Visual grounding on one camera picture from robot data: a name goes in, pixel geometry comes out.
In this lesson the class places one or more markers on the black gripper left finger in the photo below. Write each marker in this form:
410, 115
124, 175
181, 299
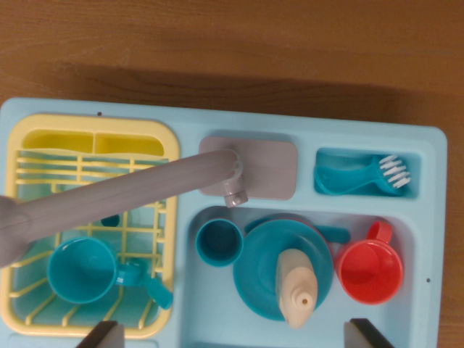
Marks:
110, 337

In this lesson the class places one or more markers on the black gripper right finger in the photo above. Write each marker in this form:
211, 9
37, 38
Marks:
362, 337

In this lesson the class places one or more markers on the beige detergent bottle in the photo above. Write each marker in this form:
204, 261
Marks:
295, 279

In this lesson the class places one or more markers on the light blue toy sink unit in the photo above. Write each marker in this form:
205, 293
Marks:
427, 217

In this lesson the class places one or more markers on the teal toy utensil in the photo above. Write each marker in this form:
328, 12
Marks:
161, 295

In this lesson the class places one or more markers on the teal utensil under plates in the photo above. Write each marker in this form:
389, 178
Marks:
337, 235

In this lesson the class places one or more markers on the dark teal round drain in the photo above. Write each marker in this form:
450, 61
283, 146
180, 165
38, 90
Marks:
110, 220

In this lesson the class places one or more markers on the yellow dish drying rack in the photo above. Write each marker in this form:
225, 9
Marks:
173, 235

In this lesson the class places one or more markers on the teal toy plate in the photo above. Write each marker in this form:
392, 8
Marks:
257, 272

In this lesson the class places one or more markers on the grey toy faucet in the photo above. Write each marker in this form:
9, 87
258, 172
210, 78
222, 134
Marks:
108, 195

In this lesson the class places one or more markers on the teal tumbler cup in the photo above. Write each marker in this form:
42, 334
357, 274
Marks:
217, 243

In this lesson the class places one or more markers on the teal dish brush white bristles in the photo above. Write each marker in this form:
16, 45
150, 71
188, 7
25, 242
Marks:
344, 179

